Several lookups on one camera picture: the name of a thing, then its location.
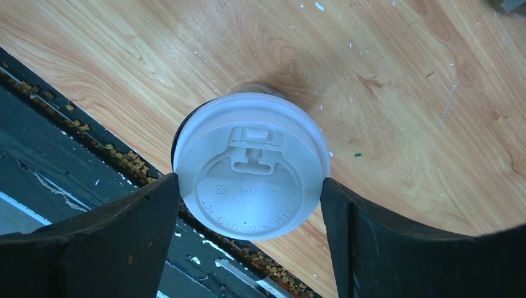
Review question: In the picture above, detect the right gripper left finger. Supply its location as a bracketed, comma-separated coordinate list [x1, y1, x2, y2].
[1, 173, 181, 297]

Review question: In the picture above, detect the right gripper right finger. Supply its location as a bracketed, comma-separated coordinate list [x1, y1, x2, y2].
[320, 178, 525, 297]

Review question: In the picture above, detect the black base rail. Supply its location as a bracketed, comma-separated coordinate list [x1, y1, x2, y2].
[1, 51, 316, 297]

